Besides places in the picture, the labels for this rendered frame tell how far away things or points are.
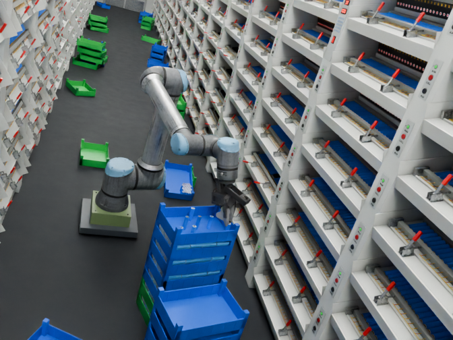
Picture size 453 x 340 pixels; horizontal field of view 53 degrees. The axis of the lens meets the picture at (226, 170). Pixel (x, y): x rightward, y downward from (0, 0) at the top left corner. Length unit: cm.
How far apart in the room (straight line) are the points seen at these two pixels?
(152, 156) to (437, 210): 161
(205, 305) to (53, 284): 80
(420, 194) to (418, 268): 22
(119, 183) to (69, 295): 66
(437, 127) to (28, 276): 185
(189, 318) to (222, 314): 14
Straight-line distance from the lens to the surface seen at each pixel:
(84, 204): 282
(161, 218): 195
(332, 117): 198
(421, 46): 162
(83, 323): 216
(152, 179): 260
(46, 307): 221
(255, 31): 342
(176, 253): 189
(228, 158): 184
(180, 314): 180
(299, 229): 222
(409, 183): 152
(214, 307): 187
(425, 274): 147
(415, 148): 154
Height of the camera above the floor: 152
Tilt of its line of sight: 23 degrees down
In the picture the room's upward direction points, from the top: 17 degrees clockwise
